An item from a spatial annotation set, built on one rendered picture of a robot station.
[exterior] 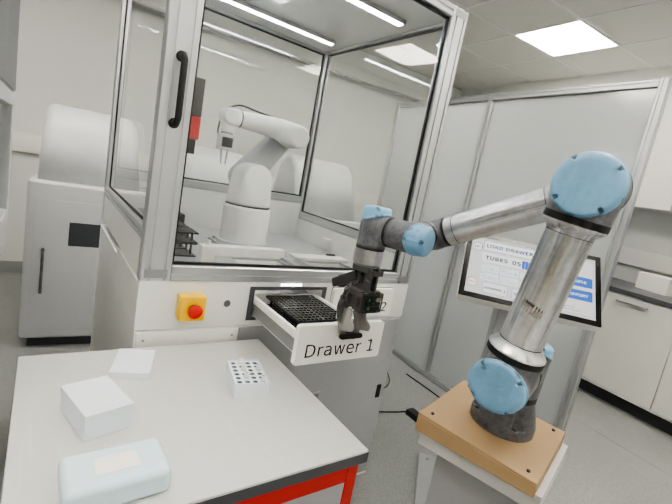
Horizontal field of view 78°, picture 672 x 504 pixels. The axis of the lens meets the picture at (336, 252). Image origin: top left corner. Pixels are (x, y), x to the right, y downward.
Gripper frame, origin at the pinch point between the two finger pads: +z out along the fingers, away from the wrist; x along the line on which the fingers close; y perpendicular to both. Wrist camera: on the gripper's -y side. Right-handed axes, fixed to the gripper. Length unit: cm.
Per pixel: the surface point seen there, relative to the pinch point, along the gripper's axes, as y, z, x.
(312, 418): 12.8, 14.5, -15.9
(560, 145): -49, -82, 168
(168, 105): -34, -50, -45
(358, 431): -33, 62, 45
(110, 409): 5, 9, -57
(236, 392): 0.1, 12.9, -29.8
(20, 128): -360, -32, -86
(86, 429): 6, 12, -61
